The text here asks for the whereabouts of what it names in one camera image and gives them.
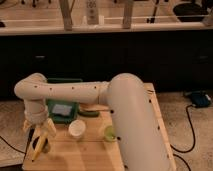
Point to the green cucumber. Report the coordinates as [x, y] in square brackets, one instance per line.
[89, 113]

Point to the yellow banana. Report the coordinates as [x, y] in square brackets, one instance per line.
[40, 145]

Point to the blue device on floor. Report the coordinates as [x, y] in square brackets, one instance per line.
[200, 100]

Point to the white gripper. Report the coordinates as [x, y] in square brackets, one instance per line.
[36, 112]

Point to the light blue sponge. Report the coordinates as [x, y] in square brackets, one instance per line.
[63, 110]

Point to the green plastic tray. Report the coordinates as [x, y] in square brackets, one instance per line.
[59, 119]

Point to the green plastic cup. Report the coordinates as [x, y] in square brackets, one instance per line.
[109, 134]

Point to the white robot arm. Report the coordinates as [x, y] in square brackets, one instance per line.
[141, 142]

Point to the white paper cup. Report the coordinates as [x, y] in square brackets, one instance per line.
[77, 128]

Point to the wooden spatula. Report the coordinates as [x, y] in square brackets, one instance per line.
[89, 107]

